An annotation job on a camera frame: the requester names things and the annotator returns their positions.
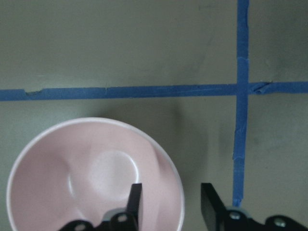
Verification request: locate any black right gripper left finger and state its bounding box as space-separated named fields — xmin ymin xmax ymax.
xmin=60 ymin=183 xmax=142 ymax=231

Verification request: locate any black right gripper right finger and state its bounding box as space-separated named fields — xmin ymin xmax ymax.
xmin=201 ymin=183 xmax=308 ymax=231

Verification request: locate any pink bowl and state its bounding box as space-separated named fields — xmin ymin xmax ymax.
xmin=6 ymin=117 xmax=185 ymax=231

